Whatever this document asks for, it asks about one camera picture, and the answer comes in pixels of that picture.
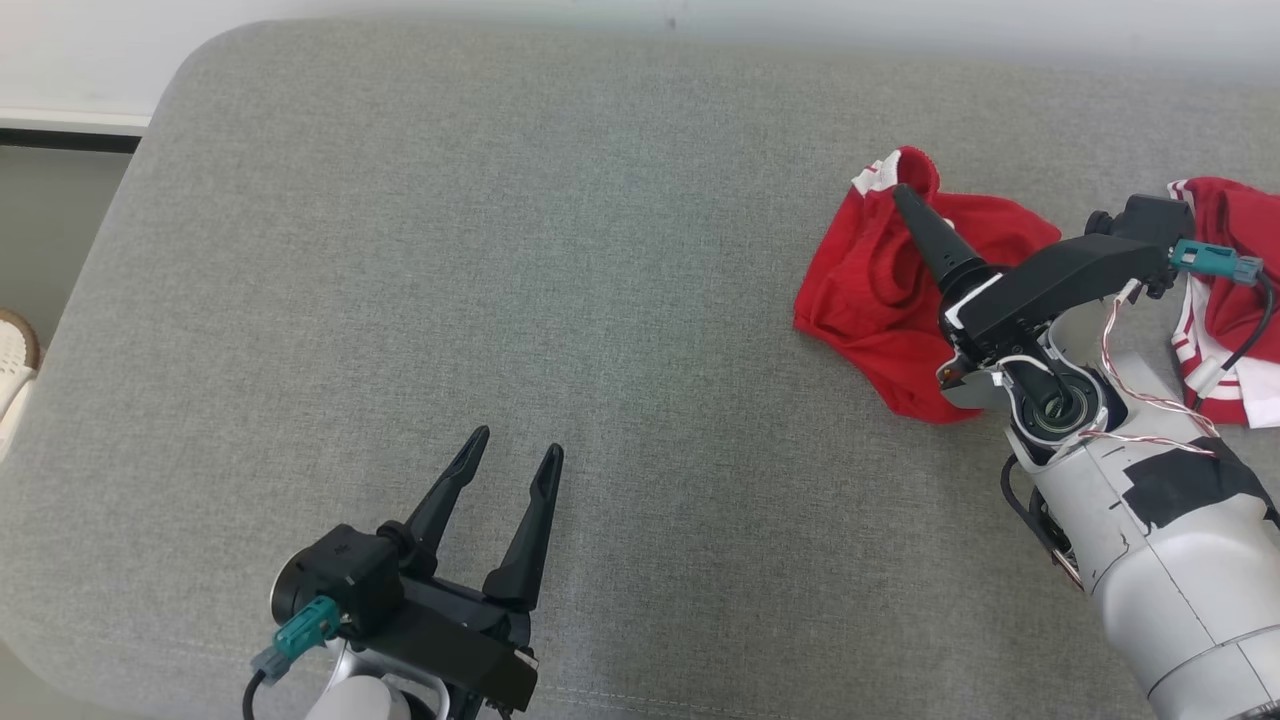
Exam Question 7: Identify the grey fabric mat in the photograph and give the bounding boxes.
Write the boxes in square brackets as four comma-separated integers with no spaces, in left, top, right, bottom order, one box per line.
[0,20,1280,720]

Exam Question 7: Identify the black cable with teal plug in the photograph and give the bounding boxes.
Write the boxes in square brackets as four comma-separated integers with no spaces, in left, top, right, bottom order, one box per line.
[1170,240,1276,411]
[243,597,346,720]

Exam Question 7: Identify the red Bulls 23 shorts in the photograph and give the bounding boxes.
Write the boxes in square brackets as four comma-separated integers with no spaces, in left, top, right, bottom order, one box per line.
[793,147,1063,424]

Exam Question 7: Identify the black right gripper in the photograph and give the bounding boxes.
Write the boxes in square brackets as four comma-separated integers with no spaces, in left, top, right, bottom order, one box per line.
[892,183,1171,363]

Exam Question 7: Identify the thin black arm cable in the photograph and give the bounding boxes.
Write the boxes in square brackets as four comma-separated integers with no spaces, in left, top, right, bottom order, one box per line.
[1000,455,1088,593]

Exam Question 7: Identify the white wicker basket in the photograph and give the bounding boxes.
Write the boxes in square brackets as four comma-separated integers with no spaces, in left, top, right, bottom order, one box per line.
[0,308,41,461]

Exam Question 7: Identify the white and black baseboard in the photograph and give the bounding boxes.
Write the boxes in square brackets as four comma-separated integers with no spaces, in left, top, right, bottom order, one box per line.
[0,108,151,153]

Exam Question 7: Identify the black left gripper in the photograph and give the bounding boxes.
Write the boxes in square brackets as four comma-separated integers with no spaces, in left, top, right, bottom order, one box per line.
[345,427,565,713]

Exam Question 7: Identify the red and white basketball jersey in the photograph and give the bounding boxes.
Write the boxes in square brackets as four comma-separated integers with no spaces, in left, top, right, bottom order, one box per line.
[1165,177,1280,429]

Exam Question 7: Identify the thin red white wires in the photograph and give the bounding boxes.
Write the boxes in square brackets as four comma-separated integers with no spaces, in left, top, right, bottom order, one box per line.
[1078,280,1226,456]

